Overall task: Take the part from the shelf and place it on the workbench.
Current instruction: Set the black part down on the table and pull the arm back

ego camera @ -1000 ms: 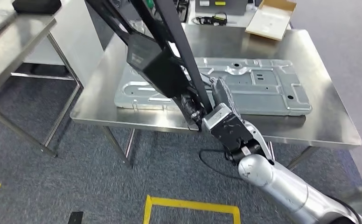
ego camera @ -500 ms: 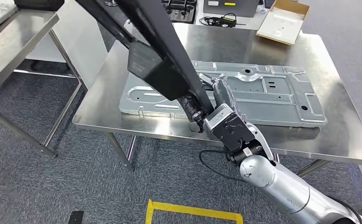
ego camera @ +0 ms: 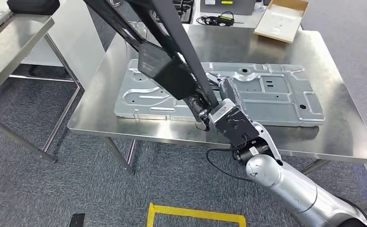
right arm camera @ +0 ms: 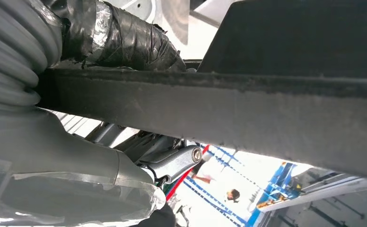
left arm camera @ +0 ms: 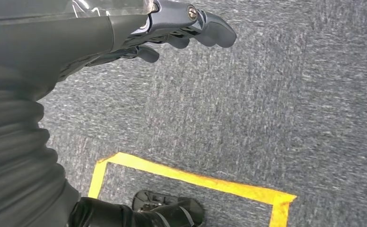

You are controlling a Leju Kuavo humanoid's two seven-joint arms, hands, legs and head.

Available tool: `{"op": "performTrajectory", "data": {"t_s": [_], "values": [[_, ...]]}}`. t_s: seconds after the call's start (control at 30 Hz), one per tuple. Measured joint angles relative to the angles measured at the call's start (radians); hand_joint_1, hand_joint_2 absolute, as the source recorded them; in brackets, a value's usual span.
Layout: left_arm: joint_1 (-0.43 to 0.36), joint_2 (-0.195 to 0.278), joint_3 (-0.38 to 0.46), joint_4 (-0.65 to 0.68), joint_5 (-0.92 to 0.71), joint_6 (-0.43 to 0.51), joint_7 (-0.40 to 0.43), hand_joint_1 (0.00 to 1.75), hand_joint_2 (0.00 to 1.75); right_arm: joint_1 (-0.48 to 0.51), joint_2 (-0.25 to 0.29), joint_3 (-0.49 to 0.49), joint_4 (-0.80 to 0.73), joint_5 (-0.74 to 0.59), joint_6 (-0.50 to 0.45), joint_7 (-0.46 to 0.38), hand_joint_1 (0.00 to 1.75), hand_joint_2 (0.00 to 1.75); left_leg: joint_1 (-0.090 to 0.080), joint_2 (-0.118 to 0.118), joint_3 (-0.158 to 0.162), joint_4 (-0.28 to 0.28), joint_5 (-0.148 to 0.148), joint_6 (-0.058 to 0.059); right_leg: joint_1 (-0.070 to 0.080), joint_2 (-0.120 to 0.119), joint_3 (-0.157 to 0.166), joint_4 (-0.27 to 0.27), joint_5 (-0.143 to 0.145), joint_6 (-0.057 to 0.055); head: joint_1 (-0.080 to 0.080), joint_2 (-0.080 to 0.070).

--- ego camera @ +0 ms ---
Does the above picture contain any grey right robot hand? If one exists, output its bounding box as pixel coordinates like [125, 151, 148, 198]
[183, 72, 253, 131]

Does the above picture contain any black plastic plate holder part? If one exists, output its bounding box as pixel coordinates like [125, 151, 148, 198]
[82, 0, 219, 109]

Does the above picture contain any stainless steel workbench table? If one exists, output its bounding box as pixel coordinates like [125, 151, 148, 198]
[67, 23, 367, 176]

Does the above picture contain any small black robot part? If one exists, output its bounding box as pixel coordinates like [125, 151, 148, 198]
[69, 213, 86, 227]

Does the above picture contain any white desk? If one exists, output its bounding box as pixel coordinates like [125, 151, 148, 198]
[191, 0, 303, 30]

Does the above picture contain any grey laptop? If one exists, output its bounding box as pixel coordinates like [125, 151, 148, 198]
[200, 0, 257, 16]

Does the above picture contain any open cardboard box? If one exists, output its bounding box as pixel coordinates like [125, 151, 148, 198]
[253, 0, 309, 44]

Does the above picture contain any black foam tray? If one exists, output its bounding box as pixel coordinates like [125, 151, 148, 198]
[171, 0, 195, 24]

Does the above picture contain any clear plastic blister tray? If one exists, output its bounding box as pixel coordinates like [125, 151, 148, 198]
[128, 20, 149, 37]

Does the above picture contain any yellow floor tape square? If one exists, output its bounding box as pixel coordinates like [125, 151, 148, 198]
[146, 202, 247, 227]

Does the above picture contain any white cabinet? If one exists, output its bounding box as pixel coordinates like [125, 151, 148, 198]
[22, 0, 106, 91]

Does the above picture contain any black soft case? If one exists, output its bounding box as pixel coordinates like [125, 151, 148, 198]
[7, 0, 61, 16]

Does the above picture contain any stainless steel side table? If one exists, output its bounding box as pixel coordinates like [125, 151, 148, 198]
[0, 14, 86, 164]

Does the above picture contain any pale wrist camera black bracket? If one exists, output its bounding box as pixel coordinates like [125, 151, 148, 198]
[208, 98, 260, 148]

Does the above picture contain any thin black camera cable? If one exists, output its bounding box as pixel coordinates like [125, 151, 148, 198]
[206, 147, 256, 184]

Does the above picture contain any black charger with cable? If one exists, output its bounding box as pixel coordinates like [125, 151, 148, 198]
[196, 11, 244, 27]

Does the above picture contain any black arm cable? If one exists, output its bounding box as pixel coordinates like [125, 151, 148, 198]
[337, 195, 367, 227]

